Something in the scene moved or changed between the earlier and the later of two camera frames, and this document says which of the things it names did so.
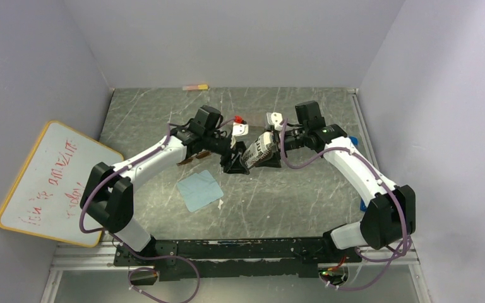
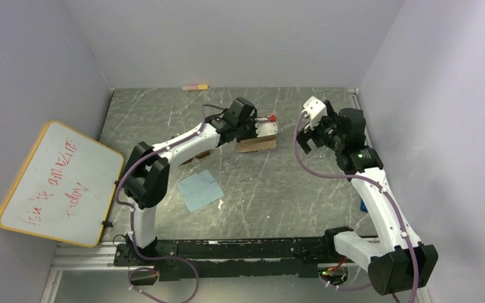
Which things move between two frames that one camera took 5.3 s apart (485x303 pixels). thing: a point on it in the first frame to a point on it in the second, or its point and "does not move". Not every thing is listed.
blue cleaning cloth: (198, 190) does not move
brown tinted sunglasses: (200, 154) does not move
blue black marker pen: (362, 206) does not move
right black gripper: (274, 160) to (302, 137)
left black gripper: (236, 166) to (252, 120)
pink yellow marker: (200, 87) does not move
